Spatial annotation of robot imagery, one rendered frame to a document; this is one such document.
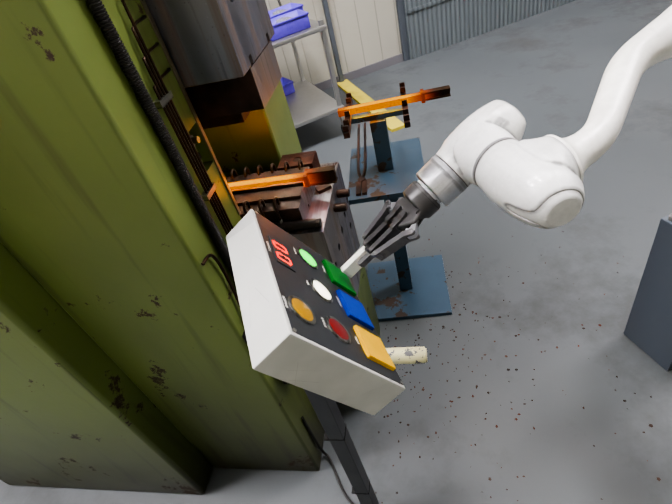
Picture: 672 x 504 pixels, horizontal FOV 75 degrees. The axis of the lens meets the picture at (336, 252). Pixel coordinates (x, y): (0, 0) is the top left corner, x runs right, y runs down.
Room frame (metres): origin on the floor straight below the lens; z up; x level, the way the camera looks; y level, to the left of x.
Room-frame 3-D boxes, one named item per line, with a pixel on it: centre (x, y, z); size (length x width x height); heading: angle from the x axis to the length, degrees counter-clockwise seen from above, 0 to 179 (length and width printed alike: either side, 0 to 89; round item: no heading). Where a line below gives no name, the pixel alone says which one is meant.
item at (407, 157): (1.53, -0.29, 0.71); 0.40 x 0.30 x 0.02; 166
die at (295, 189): (1.18, 0.23, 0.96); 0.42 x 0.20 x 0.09; 72
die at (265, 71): (1.18, 0.23, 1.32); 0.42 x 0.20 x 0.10; 72
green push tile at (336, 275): (0.67, 0.01, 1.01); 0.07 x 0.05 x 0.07; 7
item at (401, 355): (0.76, 0.05, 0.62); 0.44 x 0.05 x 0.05; 72
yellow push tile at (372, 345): (0.48, -0.01, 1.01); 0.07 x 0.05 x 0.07; 7
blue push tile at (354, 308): (0.58, 0.00, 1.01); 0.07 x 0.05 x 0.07; 7
